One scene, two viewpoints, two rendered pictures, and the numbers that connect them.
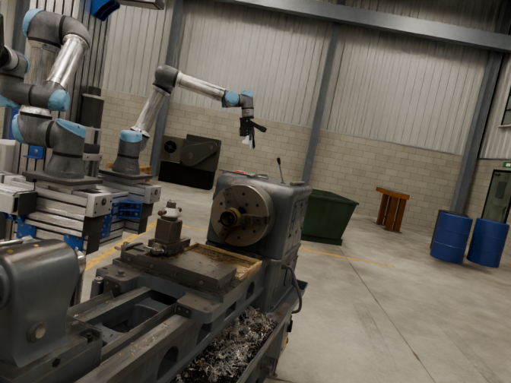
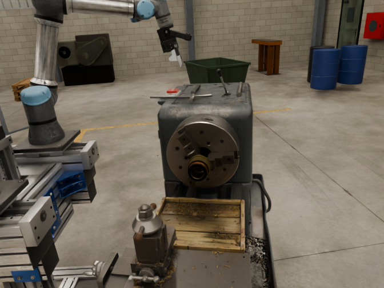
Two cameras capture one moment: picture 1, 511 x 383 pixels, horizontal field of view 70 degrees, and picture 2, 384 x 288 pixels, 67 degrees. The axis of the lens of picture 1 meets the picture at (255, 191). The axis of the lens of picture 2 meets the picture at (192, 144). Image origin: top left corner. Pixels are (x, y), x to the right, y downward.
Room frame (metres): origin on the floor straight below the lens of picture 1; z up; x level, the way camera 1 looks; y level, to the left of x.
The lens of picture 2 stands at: (0.71, 0.26, 1.61)
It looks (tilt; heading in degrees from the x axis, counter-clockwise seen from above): 22 degrees down; 352
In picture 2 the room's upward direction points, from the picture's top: 4 degrees counter-clockwise
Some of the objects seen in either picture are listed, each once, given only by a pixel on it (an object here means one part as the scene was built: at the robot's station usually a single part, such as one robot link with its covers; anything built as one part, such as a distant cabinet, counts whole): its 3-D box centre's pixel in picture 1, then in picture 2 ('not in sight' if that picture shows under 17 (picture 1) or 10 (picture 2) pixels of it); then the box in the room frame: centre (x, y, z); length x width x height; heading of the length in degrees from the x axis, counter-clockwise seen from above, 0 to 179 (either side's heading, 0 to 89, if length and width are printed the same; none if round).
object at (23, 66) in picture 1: (12, 62); not in sight; (1.27, 0.89, 1.56); 0.11 x 0.08 x 0.09; 12
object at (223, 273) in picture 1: (176, 263); (175, 276); (1.33, 0.24, 0.95); 0.43 x 0.17 x 0.05; 71
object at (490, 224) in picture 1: (487, 242); (351, 64); (7.44, -4.84, 0.44); 0.59 x 0.59 x 0.88
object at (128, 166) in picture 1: (127, 163); (44, 128); (2.04, 0.73, 1.21); 0.15 x 0.15 x 0.10
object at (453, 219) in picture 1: (450, 237); (324, 68); (7.16, -3.94, 0.44); 0.59 x 0.59 x 0.88
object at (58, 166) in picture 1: (66, 163); not in sight; (1.56, 0.81, 1.21); 0.15 x 0.15 x 0.10
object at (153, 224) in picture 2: (170, 211); (146, 220); (1.36, 0.30, 1.13); 0.08 x 0.08 x 0.03
